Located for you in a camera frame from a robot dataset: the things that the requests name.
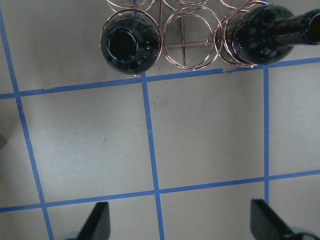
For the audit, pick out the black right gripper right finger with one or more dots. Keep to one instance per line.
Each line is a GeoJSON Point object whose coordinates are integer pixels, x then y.
{"type": "Point", "coordinates": [265, 224]}

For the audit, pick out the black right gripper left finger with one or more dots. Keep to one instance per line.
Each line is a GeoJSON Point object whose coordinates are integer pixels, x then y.
{"type": "Point", "coordinates": [97, 225]}

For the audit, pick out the dark wine bottle in basket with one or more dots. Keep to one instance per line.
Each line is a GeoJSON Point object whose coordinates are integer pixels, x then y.
{"type": "Point", "coordinates": [131, 41]}

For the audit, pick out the dark wine bottle under handle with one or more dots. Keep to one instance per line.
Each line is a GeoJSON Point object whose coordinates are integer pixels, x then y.
{"type": "Point", "coordinates": [268, 33]}

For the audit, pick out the copper wire bottle basket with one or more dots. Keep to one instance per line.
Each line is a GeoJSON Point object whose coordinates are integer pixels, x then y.
{"type": "Point", "coordinates": [192, 32]}

